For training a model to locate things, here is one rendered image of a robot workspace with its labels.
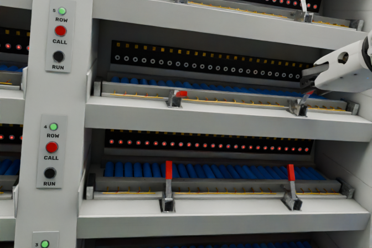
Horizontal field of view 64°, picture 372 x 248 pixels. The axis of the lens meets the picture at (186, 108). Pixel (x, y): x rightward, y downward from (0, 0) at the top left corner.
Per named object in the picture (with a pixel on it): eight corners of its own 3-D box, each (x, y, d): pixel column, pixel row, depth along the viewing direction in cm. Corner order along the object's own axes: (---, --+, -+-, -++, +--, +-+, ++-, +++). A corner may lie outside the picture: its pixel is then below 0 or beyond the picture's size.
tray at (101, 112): (370, 142, 66) (383, 101, 63) (84, 127, 52) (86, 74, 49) (315, 113, 84) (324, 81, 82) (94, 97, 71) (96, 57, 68)
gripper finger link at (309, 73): (301, 71, 48) (301, 81, 53) (355, 66, 46) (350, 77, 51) (301, 64, 49) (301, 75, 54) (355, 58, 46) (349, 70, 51)
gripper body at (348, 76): (365, 73, 40) (311, 94, 50) (424, 80, 42) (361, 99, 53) (358, 22, 41) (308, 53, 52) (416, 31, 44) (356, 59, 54)
